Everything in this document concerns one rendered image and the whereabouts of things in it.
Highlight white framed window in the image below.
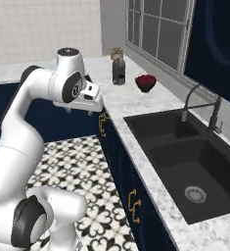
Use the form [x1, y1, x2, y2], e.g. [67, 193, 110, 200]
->
[124, 0, 197, 78]

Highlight dark vase with dried plant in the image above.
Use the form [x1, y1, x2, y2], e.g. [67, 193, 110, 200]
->
[110, 46, 127, 86]

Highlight dark grey sink tap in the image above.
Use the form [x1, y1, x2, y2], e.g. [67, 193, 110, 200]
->
[180, 82, 224, 135]

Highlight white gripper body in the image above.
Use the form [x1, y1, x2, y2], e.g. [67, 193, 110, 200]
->
[52, 93, 105, 114]

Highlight dark red bowl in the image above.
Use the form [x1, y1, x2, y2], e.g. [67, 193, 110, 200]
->
[134, 74, 158, 94]

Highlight navy wall cabinet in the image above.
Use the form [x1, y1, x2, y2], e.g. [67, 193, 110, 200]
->
[184, 0, 230, 108]

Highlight navy base cabinets under sink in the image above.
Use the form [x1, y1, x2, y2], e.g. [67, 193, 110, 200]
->
[95, 107, 179, 251]

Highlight gold cabinet handle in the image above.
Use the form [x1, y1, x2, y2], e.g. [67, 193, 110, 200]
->
[127, 188, 137, 212]
[132, 199, 143, 225]
[98, 119, 108, 138]
[101, 111, 110, 125]

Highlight black double sink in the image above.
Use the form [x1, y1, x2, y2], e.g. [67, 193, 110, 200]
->
[123, 108, 230, 226]

